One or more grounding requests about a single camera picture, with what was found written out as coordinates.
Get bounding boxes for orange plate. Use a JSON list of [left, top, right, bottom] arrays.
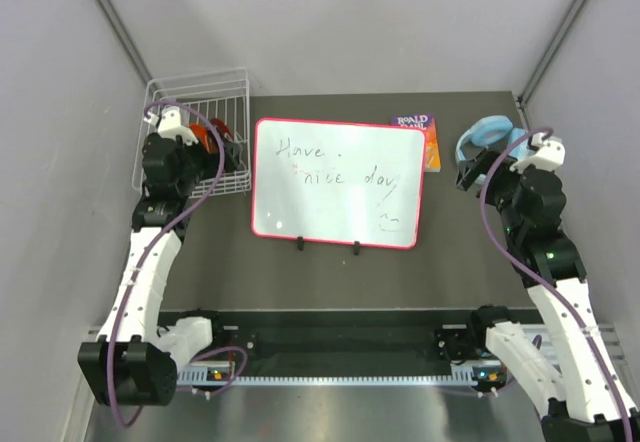
[[189, 124, 218, 154]]

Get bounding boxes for red floral plate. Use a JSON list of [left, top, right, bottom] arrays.
[[209, 118, 233, 153]]

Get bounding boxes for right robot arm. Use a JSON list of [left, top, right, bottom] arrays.
[[455, 140, 639, 441]]

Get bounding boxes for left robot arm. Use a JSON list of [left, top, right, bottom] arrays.
[[77, 133, 240, 410]]

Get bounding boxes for light blue headphones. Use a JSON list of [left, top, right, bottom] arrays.
[[455, 115, 526, 190]]

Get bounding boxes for Roald Dahl paperback book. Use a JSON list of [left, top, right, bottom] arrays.
[[390, 113, 441, 172]]

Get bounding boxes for pink framed whiteboard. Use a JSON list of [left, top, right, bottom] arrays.
[[251, 118, 426, 250]]

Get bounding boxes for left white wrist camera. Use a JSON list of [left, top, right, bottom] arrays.
[[143, 106, 199, 146]]

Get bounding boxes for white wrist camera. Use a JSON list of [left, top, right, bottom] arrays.
[[510, 134, 566, 174], [143, 106, 199, 146]]

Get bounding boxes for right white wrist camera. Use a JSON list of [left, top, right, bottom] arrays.
[[510, 134, 566, 174]]

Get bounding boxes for white wire dish rack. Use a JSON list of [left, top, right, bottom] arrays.
[[131, 68, 252, 199]]

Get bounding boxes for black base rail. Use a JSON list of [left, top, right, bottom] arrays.
[[157, 309, 531, 378]]

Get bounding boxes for grey slotted cable duct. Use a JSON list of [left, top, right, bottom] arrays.
[[177, 365, 507, 388]]

